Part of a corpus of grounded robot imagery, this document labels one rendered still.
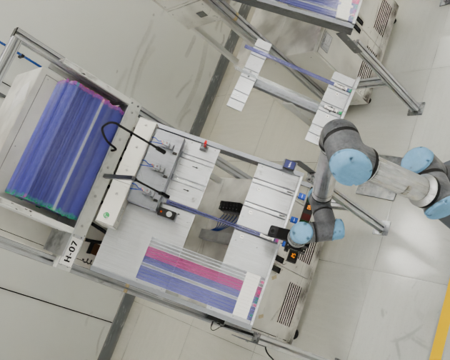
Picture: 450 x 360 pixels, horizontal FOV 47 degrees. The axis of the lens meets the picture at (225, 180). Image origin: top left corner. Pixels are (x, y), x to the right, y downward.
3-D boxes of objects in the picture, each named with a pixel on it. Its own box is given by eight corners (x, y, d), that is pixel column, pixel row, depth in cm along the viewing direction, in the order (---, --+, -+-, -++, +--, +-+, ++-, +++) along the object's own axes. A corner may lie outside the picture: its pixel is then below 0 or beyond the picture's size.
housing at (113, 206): (161, 133, 241) (157, 122, 227) (119, 232, 229) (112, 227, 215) (145, 128, 241) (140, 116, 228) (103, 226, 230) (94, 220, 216)
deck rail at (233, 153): (302, 176, 234) (304, 173, 228) (301, 181, 233) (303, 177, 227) (154, 126, 241) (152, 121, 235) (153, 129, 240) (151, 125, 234)
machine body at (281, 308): (337, 226, 295) (267, 179, 258) (298, 348, 278) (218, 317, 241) (257, 215, 345) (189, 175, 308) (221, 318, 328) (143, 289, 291)
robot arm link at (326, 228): (339, 206, 191) (309, 209, 191) (346, 231, 184) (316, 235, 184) (336, 218, 197) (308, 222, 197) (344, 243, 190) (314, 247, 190)
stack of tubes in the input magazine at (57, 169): (126, 110, 222) (71, 76, 206) (76, 221, 209) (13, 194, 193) (111, 111, 231) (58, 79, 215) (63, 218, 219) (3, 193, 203)
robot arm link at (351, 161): (453, 173, 184) (340, 120, 158) (470, 208, 174) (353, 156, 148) (426, 193, 191) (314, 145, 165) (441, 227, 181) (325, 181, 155)
